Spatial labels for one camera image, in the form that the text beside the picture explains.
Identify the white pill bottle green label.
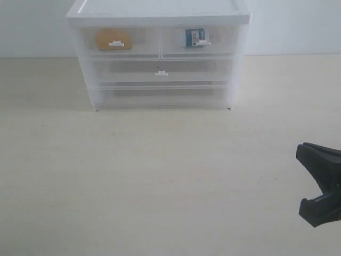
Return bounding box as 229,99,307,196
184,28,211,48

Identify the white plastic drawer cabinet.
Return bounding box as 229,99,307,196
66,1,251,111

